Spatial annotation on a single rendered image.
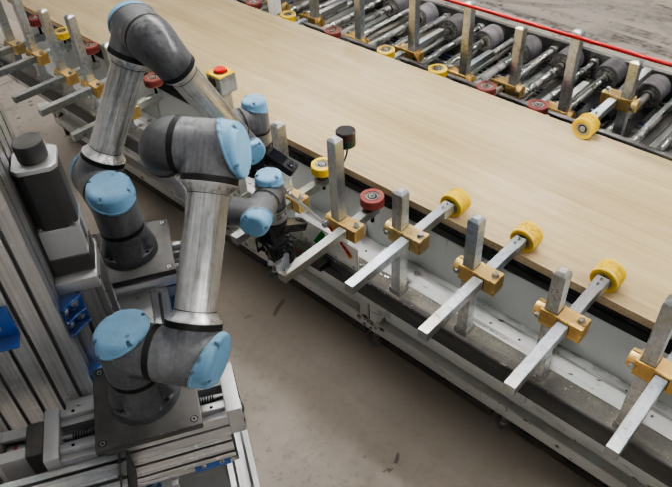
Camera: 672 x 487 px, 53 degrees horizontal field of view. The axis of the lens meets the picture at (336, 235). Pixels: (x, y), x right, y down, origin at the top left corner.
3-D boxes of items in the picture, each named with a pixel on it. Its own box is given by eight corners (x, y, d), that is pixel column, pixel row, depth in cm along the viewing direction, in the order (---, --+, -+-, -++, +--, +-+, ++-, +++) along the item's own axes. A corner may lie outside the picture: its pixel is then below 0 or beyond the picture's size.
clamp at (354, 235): (354, 244, 216) (354, 232, 213) (324, 226, 223) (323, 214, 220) (366, 235, 219) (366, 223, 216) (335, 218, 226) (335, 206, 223)
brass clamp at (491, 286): (491, 298, 183) (493, 285, 179) (450, 275, 190) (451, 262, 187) (504, 285, 186) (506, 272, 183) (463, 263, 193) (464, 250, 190)
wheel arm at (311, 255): (286, 286, 203) (285, 275, 201) (278, 280, 205) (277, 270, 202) (380, 214, 227) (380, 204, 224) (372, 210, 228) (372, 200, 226)
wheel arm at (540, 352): (514, 397, 158) (516, 388, 155) (501, 389, 160) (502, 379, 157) (614, 280, 184) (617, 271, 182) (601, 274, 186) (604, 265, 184)
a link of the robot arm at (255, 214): (227, 236, 174) (241, 209, 182) (269, 241, 172) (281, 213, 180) (223, 212, 169) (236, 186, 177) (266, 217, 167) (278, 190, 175)
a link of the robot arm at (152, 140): (108, 153, 134) (193, 232, 179) (160, 157, 132) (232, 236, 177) (122, 100, 137) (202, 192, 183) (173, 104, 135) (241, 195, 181)
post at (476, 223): (464, 344, 205) (479, 222, 173) (454, 338, 206) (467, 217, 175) (470, 337, 206) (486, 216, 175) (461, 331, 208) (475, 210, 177)
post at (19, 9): (45, 86, 337) (10, -9, 306) (41, 84, 339) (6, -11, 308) (51, 84, 339) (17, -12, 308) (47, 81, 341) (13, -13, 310)
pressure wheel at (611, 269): (612, 268, 178) (585, 268, 185) (621, 294, 181) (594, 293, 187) (622, 256, 182) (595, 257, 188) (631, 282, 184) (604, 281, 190)
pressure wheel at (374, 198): (373, 232, 224) (373, 205, 216) (355, 222, 228) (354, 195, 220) (389, 220, 228) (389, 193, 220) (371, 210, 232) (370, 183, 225)
